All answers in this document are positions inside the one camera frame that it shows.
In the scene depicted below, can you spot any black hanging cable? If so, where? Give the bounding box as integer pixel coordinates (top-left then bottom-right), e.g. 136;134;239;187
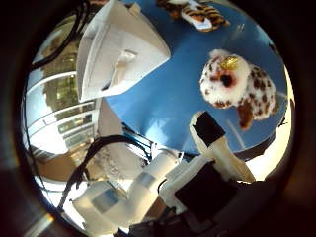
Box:
31;0;92;72

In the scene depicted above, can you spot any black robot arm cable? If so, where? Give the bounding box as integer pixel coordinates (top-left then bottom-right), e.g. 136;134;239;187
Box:
57;134;153;212

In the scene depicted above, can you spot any orange striped tiger plush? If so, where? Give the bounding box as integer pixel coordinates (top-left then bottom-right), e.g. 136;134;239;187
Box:
156;0;231;33

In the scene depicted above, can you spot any white brown-spotted plush toy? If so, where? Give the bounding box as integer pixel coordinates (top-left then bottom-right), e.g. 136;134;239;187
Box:
198;48;280;130

